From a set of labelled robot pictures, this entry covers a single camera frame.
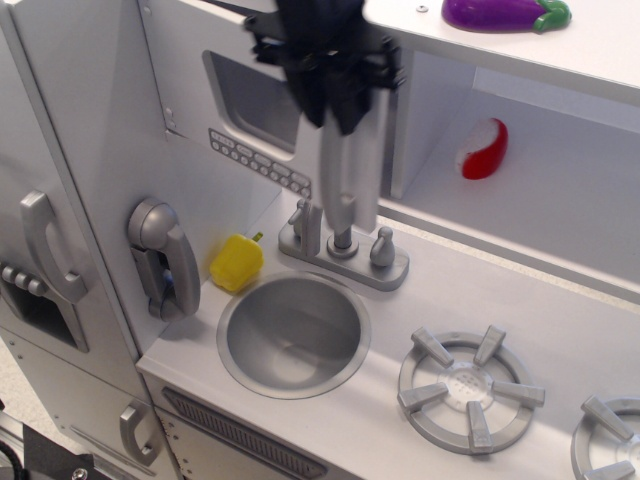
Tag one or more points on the purple toy eggplant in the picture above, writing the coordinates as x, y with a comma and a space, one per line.
506, 16

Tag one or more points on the grey toy microwave door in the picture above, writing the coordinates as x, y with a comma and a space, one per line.
216, 93

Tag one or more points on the grey fridge ice dispenser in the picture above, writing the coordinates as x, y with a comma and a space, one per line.
33, 302

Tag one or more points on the silver lower fridge handle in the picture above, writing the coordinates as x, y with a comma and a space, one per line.
143, 452

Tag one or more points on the silver right stove burner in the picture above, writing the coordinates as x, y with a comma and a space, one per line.
605, 444

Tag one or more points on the yellow toy bell pepper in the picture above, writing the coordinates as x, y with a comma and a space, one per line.
239, 260

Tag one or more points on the dark grey oven vent panel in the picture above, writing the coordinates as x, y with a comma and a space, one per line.
248, 440

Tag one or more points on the silver toy wall phone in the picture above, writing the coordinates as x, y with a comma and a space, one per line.
164, 260

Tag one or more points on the round silver toy sink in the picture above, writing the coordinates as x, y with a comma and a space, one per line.
294, 335

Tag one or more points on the silver toy faucet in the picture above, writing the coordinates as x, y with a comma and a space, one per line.
373, 261

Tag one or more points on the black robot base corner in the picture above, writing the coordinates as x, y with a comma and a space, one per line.
26, 454

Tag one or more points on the silver stove burner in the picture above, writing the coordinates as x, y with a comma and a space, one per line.
466, 392
605, 444

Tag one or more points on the silver left stove burner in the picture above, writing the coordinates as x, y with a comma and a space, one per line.
466, 392

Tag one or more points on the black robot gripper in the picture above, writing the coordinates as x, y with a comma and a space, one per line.
309, 38

